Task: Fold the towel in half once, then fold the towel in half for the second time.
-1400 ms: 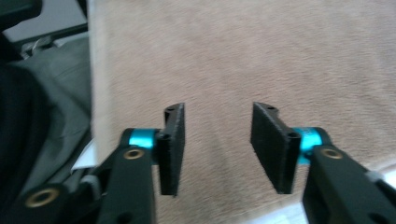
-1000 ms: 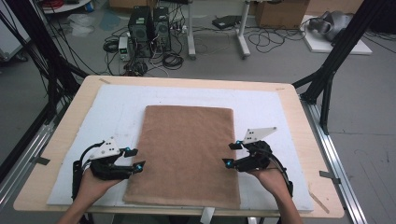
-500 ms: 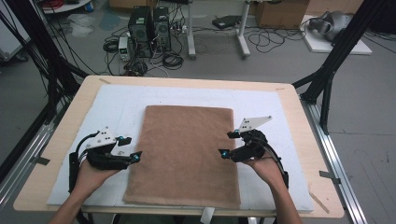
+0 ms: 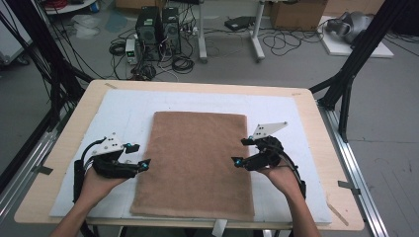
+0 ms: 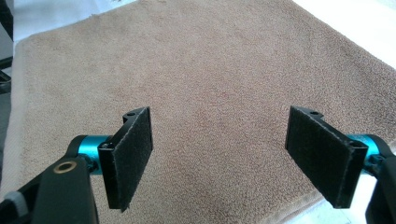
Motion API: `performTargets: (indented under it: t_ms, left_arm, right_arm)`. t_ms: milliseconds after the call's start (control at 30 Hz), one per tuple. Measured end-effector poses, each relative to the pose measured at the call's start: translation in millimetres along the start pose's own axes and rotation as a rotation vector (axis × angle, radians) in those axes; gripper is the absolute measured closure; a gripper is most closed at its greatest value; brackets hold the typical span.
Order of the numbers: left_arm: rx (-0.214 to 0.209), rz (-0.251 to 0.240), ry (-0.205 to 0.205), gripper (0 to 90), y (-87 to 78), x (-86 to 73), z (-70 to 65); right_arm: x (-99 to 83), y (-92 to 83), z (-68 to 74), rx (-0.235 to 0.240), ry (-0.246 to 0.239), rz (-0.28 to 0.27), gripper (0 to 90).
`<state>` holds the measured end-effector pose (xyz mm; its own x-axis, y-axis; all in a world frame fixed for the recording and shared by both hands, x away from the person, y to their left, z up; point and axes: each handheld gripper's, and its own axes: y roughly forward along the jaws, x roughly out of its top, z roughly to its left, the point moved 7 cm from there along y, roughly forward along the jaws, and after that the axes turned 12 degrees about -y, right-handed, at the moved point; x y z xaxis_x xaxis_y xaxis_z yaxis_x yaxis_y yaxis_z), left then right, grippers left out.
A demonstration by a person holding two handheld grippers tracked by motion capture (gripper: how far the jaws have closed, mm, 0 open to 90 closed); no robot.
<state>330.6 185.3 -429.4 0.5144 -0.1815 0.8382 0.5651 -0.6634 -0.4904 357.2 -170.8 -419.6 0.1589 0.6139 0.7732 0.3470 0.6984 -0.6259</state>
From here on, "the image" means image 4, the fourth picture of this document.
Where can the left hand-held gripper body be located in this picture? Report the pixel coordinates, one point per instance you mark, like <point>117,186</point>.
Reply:
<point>112,166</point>

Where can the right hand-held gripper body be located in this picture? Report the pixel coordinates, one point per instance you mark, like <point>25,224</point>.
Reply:
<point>270,154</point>

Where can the brown towel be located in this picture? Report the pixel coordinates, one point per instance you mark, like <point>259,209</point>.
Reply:
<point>197,164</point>

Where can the person's left hand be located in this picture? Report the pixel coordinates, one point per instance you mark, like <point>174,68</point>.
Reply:
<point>95,189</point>

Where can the person's right hand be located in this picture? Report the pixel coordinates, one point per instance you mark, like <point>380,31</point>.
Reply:
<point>285,179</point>

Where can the white grid mat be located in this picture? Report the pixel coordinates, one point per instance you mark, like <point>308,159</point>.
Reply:
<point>125,112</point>

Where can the white strip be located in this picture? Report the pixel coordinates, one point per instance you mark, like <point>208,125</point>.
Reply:
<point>220,227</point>

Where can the black tape piece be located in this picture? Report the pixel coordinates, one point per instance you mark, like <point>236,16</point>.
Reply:
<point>42,170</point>
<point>349,187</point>

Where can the tan tape strip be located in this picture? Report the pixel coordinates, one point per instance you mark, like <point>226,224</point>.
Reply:
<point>337,214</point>

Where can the white power supply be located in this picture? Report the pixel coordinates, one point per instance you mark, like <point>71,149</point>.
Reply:
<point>131,51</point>

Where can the black flat device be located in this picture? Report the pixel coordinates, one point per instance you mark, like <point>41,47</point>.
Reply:
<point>239,23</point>

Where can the black computer tower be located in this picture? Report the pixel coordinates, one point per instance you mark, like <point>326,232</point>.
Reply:
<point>148,26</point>
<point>171,29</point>

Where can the white floor board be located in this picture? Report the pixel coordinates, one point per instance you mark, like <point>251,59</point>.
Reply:
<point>342,49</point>

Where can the large cardboard box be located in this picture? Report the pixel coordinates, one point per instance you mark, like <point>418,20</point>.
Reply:
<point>298,15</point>

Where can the white round table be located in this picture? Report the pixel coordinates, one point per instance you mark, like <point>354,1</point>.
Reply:
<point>69,6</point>

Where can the grey helmet-shaped device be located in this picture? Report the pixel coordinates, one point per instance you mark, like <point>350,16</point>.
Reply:
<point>352,23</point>

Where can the aluminium rail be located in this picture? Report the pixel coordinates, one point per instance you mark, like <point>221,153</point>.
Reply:
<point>29,164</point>
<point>355,171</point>

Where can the white desk frame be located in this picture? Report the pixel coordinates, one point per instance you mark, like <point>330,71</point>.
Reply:
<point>257,36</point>

